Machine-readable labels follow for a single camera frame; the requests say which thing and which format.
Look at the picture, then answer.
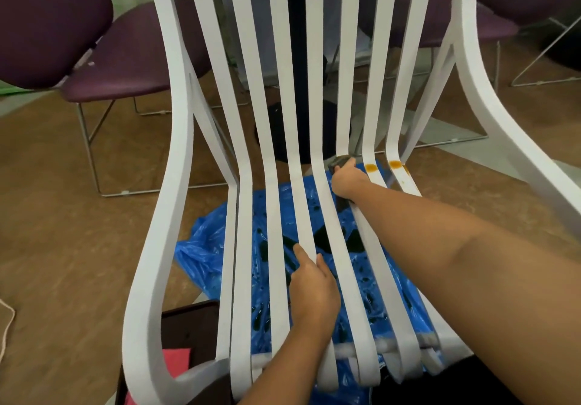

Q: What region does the pink cloth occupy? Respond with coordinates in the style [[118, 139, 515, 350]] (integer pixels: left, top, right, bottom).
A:
[[123, 348, 192, 405]]

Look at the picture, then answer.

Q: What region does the person's right forearm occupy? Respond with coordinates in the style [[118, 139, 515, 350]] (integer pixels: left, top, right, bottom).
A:
[[352, 180, 581, 405]]

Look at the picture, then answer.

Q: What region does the black round table base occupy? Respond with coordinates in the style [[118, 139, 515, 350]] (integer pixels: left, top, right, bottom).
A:
[[540, 28, 581, 72], [254, 55, 353, 165]]

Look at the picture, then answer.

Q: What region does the blue plastic sheet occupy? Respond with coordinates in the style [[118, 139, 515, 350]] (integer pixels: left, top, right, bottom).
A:
[[174, 164, 439, 405]]

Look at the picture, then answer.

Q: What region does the dark brown tray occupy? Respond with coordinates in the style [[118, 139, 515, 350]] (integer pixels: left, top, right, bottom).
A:
[[114, 300, 235, 405]]

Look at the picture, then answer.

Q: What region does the person's left hand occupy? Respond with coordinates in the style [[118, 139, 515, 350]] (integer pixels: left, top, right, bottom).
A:
[[289, 242, 342, 345]]

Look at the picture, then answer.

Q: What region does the white cord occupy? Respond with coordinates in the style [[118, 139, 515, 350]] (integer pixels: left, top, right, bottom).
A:
[[0, 298, 17, 364]]

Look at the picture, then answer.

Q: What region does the white slatted chair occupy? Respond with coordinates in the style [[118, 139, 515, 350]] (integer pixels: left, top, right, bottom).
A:
[[121, 0, 581, 405]]

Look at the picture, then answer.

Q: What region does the grey cleaning cloth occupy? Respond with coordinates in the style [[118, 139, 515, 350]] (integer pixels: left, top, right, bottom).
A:
[[326, 155, 355, 213]]

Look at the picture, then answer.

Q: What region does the person's right hand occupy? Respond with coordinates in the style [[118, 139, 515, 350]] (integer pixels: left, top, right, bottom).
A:
[[331, 157, 373, 201]]

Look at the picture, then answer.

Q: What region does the person's left forearm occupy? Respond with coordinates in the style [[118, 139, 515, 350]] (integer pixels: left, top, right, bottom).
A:
[[238, 325, 330, 405]]

